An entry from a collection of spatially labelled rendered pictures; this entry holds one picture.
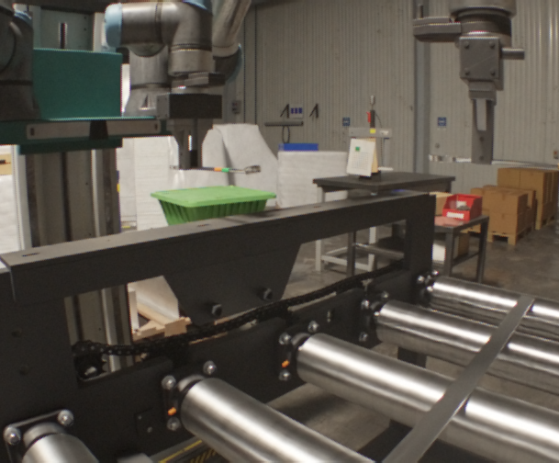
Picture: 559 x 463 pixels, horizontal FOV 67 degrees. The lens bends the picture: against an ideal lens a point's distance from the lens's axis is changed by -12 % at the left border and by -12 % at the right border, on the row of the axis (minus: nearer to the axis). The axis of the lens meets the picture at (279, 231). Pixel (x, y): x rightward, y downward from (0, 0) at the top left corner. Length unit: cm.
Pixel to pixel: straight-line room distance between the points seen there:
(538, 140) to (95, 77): 1026
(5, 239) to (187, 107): 345
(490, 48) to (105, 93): 117
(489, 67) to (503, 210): 596
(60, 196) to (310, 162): 645
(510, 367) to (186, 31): 97
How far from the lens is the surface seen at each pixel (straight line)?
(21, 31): 126
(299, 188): 774
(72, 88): 146
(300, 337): 107
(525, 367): 109
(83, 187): 156
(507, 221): 651
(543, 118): 1108
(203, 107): 97
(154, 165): 462
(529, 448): 82
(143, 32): 98
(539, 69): 1122
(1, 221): 423
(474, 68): 58
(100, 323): 168
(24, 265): 72
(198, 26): 96
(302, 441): 71
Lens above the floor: 134
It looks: 12 degrees down
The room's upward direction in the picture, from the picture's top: straight up
